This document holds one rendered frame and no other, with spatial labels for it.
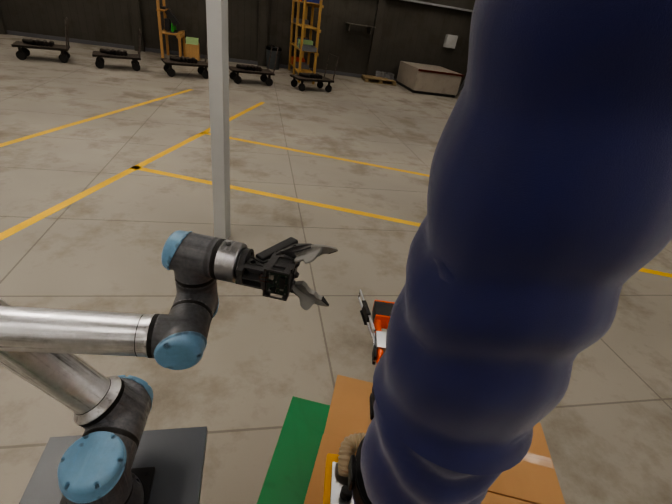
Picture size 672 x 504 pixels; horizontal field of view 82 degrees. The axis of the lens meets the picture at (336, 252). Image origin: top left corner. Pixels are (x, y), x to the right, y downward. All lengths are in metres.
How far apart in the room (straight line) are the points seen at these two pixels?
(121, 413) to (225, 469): 1.13
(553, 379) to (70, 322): 0.81
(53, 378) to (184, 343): 0.50
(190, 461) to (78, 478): 0.40
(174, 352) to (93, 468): 0.49
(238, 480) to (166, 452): 0.83
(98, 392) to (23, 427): 1.50
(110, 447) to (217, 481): 1.14
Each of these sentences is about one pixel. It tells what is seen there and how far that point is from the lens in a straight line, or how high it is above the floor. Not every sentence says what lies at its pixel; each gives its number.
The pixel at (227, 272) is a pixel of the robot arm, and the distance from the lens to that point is 0.84.
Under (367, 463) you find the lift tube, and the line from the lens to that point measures 0.73.
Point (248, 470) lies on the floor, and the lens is 2.36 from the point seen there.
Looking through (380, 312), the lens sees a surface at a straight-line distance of 1.28.
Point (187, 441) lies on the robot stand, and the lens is 1.58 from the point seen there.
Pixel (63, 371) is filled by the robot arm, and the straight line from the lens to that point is 1.26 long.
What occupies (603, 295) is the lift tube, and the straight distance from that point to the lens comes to 0.44.
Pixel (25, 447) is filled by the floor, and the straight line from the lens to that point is 2.70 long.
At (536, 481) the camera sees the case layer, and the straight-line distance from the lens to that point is 2.04.
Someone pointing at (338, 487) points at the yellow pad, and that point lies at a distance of 1.05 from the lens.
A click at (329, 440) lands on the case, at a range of 1.34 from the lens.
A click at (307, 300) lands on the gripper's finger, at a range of 0.87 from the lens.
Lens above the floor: 2.07
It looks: 32 degrees down
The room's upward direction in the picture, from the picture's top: 9 degrees clockwise
